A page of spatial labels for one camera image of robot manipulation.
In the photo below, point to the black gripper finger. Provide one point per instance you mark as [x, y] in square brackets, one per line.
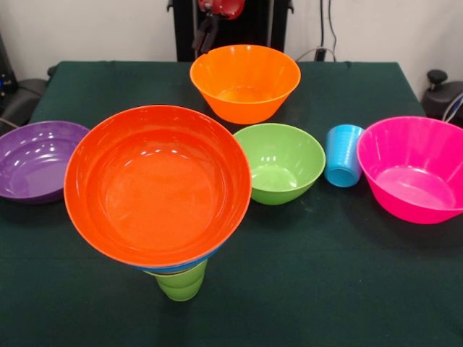
[198, 36]
[209, 38]

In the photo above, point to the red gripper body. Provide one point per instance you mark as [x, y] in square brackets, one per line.
[222, 6]

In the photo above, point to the large yellow-orange bowl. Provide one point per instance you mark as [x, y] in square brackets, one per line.
[246, 105]

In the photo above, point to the large green bowl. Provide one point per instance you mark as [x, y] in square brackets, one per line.
[289, 170]

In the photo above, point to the wide red-orange bowl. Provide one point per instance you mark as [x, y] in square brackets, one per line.
[155, 195]

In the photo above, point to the blue cup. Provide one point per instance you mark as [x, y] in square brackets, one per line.
[343, 159]

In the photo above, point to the wide purple bowl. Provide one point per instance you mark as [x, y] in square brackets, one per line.
[32, 170]

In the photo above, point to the blue bowl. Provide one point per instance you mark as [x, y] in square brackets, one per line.
[173, 269]

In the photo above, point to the large pink bowl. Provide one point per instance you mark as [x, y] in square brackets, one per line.
[412, 180]

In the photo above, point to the stack of green cups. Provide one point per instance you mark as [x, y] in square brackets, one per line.
[181, 287]

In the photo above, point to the black equipment box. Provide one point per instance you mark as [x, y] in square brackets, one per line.
[6, 68]

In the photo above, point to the grey chair with black knob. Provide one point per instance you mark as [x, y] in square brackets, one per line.
[443, 97]

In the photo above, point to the dark green tablecloth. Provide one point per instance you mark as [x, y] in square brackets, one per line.
[289, 289]

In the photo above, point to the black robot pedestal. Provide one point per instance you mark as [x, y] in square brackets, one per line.
[260, 25]

